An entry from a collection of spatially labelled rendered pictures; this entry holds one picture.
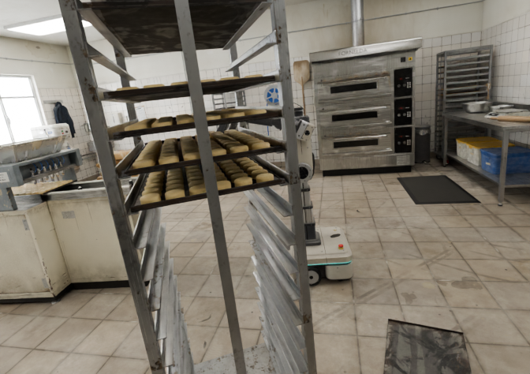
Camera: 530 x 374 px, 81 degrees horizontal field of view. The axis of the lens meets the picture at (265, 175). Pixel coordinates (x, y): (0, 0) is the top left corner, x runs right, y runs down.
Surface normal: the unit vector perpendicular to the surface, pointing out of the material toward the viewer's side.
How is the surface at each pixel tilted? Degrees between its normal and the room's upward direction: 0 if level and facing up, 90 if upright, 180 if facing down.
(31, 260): 90
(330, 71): 90
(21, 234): 90
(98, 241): 90
